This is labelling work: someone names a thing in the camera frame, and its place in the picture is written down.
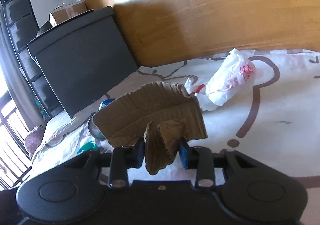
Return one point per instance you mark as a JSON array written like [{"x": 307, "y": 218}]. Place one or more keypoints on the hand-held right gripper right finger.
[{"x": 184, "y": 155}]

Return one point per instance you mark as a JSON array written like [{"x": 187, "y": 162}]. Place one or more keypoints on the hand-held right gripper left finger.
[{"x": 139, "y": 153}]

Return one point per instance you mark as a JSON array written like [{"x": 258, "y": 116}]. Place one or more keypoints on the brown cardboard piece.
[{"x": 155, "y": 110}]

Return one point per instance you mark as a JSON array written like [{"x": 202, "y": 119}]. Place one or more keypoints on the crushed blue drink can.
[{"x": 96, "y": 131}]

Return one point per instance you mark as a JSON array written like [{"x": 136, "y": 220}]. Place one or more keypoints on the teal plastic lid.
[{"x": 86, "y": 147}]

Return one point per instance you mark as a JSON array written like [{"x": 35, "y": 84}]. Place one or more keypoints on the crumpled clear white plastic bag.
[{"x": 202, "y": 97}]

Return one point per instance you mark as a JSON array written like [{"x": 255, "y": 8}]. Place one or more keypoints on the cartoon printed bed sheet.
[{"x": 262, "y": 127}]

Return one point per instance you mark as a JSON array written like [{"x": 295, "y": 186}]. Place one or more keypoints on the white plastic bag red print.
[{"x": 230, "y": 82}]

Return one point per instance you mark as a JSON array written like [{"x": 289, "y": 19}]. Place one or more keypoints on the grey fabric storage box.
[{"x": 85, "y": 65}]

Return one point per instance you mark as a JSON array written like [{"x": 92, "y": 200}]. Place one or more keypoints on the pink plush bundle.
[{"x": 35, "y": 140}]

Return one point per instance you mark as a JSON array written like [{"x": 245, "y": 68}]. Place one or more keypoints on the black balcony railing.
[{"x": 12, "y": 140}]

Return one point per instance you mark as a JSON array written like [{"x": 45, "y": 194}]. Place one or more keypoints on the black drawer cabinet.
[{"x": 27, "y": 47}]

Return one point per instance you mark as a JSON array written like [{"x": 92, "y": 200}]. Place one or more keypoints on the brown cardboard shipping box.
[{"x": 70, "y": 14}]

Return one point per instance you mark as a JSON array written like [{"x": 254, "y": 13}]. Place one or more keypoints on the beige curtain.
[{"x": 6, "y": 47}]

